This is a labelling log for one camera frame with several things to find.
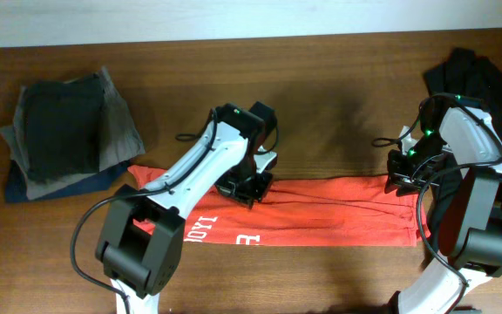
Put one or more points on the black crumpled garment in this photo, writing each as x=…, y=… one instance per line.
x=466, y=74

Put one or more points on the folded black garment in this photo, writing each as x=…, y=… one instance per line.
x=61, y=127

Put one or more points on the folded grey garment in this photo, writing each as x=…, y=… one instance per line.
x=120, y=139

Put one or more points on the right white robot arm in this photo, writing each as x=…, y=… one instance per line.
x=461, y=136

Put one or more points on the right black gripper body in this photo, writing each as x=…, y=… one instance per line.
x=409, y=170

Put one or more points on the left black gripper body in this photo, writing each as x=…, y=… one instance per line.
x=245, y=180

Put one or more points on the folded navy garment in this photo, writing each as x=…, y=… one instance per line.
x=16, y=188

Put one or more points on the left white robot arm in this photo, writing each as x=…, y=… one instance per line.
x=141, y=241

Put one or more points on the orange t-shirt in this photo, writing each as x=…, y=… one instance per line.
x=336, y=212

